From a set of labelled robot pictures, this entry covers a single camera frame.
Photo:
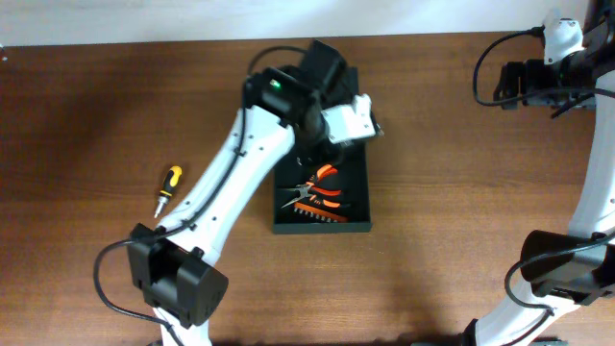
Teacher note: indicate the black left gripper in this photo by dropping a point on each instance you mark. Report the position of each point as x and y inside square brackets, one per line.
[316, 145]

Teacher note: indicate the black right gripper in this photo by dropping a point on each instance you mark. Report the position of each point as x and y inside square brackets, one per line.
[505, 84]

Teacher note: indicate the red handled side cutters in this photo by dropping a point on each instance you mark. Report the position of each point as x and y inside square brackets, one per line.
[322, 181]

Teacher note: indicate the orange black long-nose pliers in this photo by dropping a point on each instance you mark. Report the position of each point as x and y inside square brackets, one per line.
[305, 194]

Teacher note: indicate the black box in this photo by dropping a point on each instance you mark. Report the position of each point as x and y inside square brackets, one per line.
[352, 179]

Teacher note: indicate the orange socket rail with sockets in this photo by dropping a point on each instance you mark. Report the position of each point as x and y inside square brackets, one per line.
[318, 214]

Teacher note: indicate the yellow black stubby screwdriver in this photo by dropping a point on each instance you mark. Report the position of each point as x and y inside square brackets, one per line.
[168, 187]

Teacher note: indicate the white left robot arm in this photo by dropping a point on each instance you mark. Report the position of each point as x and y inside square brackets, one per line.
[282, 108]

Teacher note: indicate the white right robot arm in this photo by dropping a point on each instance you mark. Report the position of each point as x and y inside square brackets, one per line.
[559, 273]

